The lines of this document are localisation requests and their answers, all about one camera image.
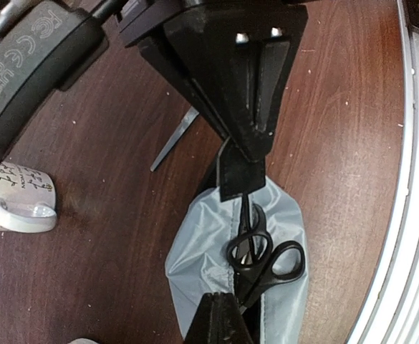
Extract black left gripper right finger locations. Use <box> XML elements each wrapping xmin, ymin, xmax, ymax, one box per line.
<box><xmin>221</xmin><ymin>293</ymin><xmax>253</xmax><ymax>344</ymax></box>

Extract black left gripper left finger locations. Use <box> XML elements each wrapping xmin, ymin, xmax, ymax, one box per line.
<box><xmin>183</xmin><ymin>293</ymin><xmax>222</xmax><ymax>344</ymax></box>

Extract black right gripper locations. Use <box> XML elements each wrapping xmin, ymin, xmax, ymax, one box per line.
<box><xmin>118</xmin><ymin>1</ymin><xmax>308</xmax><ymax>162</ymax></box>

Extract silver scissors black handles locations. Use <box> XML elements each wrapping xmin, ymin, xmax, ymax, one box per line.
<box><xmin>150</xmin><ymin>107</ymin><xmax>199</xmax><ymax>172</ymax></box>

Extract grey zippered pouch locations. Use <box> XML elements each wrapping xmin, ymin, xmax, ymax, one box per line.
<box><xmin>164</xmin><ymin>145</ymin><xmax>309</xmax><ymax>343</ymax></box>

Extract thinning scissors black handles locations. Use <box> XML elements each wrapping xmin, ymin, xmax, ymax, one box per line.
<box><xmin>226</xmin><ymin>195</ymin><xmax>306</xmax><ymax>313</ymax></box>

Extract plain white mug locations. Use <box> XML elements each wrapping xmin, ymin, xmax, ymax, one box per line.
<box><xmin>68</xmin><ymin>338</ymin><xmax>99</xmax><ymax>344</ymax></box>

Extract white floral mug yellow inside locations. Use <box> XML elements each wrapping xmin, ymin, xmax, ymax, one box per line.
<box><xmin>0</xmin><ymin>162</ymin><xmax>57</xmax><ymax>234</ymax></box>

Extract aluminium table front rail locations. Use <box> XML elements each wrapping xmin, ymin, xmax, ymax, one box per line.
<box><xmin>347</xmin><ymin>1</ymin><xmax>419</xmax><ymax>343</ymax></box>

